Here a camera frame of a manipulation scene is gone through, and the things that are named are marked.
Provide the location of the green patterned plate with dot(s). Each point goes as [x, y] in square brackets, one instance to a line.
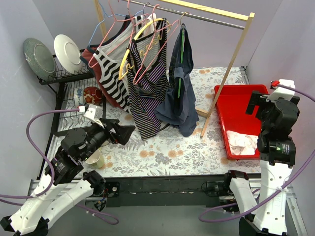
[40, 59]

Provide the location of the yellow hanger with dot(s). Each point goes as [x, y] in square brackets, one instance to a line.
[148, 47]

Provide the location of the white plate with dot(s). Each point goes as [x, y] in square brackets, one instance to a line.
[68, 53]

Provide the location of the blue white cup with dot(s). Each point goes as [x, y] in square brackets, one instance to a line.
[78, 97]

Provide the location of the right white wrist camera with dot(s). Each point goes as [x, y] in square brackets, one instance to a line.
[280, 92]

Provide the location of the maroon tank top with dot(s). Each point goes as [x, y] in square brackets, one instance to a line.
[88, 59]

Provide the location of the red floral bowl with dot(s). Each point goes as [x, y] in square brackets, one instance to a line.
[92, 95]

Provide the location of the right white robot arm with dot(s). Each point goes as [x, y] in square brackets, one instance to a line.
[266, 217]

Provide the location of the floral table mat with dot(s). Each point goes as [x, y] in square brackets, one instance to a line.
[169, 153]

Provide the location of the red plastic bin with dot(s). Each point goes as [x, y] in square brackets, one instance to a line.
[231, 108]

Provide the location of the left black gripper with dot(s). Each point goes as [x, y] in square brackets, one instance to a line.
[113, 132]

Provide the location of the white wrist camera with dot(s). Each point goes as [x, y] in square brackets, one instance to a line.
[280, 92]
[93, 113]

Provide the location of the navy blue tank top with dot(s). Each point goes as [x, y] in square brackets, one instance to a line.
[180, 112]

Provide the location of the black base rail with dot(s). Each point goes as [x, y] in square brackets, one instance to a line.
[200, 190]

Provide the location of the purple striped tank top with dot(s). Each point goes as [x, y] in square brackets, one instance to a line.
[147, 80]

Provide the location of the wooden clothes rack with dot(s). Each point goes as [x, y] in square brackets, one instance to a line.
[222, 45]

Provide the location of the black dish rack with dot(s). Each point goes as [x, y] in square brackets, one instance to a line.
[63, 86]

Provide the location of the green hanger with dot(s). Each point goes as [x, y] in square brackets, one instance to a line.
[181, 58]

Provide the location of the black white striped top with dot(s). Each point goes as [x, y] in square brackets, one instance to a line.
[109, 57]

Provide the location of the light green mug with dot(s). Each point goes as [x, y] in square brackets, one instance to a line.
[96, 160]

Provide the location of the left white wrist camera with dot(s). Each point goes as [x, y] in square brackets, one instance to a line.
[93, 113]

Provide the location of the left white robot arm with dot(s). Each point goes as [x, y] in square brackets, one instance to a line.
[45, 206]

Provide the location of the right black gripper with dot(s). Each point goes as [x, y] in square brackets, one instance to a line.
[257, 103]

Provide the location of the white tank top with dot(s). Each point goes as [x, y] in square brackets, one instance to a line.
[242, 144]

